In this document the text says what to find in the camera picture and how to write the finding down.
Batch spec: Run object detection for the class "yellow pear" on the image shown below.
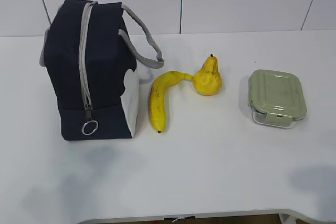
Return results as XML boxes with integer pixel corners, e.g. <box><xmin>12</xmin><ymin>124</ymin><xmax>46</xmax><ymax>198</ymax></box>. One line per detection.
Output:
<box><xmin>193</xmin><ymin>54</ymin><xmax>223</xmax><ymax>96</ymax></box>

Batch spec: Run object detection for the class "glass container green lid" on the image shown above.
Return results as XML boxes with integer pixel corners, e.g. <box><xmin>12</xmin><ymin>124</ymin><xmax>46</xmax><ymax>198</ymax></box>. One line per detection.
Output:
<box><xmin>248</xmin><ymin>69</ymin><xmax>307</xmax><ymax>129</ymax></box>

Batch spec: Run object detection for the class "navy blue lunch bag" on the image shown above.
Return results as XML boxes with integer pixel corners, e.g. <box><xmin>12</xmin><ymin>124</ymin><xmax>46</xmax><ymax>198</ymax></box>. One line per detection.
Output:
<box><xmin>39</xmin><ymin>0</ymin><xmax>164</xmax><ymax>141</ymax></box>

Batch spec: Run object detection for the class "yellow banana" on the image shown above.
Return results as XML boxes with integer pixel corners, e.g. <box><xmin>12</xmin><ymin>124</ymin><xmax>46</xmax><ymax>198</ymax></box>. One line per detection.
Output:
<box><xmin>149</xmin><ymin>71</ymin><xmax>193</xmax><ymax>133</ymax></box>

